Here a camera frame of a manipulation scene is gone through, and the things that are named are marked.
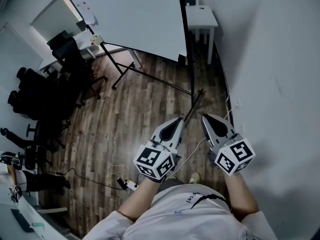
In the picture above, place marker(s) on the person's right forearm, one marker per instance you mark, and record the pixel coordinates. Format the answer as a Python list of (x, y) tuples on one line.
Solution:
[(241, 196)]

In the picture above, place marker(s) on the black office chair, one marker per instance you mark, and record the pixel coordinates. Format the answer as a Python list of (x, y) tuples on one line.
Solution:
[(72, 56), (47, 139), (40, 94)]

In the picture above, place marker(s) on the white whiteboard with black frame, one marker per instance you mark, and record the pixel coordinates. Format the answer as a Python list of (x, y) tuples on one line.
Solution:
[(137, 16)]

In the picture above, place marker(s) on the person's white shirt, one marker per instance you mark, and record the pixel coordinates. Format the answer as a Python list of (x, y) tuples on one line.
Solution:
[(187, 221)]

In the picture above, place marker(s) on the white desk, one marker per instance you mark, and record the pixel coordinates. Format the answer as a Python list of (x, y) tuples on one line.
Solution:
[(83, 47), (27, 214)]

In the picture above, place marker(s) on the small white table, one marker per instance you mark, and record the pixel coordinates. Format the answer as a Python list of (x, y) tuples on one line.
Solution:
[(201, 17)]

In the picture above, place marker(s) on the white paper sheet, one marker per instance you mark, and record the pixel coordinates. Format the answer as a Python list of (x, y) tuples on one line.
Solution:
[(88, 15)]

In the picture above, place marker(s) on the person's right shoe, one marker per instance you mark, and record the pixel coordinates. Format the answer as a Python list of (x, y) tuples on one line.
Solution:
[(195, 177)]

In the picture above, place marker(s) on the black device with green light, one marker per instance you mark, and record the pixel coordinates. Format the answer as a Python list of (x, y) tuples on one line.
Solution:
[(30, 156)]

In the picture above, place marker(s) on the person's dark trousers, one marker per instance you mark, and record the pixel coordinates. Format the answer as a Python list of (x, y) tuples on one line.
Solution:
[(172, 184)]

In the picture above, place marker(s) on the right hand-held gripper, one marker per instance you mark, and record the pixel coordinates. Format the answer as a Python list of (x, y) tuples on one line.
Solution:
[(235, 156)]

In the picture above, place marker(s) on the white box with red buttons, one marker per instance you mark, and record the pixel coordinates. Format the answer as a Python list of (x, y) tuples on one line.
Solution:
[(96, 39)]

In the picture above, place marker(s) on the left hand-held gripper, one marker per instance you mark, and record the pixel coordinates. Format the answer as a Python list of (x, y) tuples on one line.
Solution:
[(152, 160)]

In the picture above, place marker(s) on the white power strip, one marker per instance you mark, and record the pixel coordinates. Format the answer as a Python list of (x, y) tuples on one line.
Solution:
[(130, 184)]

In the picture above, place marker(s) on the person's left forearm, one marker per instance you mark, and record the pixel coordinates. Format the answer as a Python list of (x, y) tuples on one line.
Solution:
[(140, 201)]

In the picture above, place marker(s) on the black notebook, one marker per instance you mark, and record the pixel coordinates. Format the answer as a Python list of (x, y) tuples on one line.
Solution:
[(18, 220)]

